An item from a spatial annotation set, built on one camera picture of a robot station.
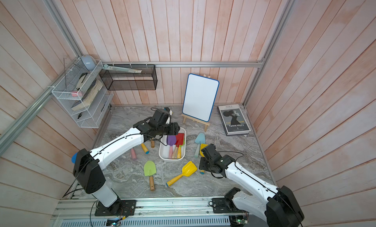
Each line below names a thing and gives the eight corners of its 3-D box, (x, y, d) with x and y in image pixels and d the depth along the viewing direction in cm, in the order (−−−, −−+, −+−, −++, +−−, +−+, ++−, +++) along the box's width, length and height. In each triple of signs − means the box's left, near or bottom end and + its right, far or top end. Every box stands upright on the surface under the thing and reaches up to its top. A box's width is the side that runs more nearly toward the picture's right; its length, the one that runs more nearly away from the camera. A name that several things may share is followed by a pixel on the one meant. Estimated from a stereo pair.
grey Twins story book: (225, 136, 104) (227, 132, 100) (217, 109, 120) (217, 105, 117) (249, 134, 105) (251, 130, 101) (236, 107, 121) (238, 104, 118)
